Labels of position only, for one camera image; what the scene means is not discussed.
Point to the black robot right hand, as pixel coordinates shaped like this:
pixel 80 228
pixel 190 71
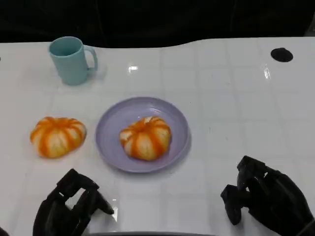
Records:
pixel 270 196

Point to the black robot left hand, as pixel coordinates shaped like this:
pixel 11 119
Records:
pixel 59 211

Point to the lilac plate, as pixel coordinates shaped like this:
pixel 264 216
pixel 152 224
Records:
pixel 110 127

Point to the orange white toy bread roll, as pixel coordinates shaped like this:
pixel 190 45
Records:
pixel 57 137
pixel 146 138

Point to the pale green mug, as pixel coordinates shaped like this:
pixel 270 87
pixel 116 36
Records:
pixel 70 62

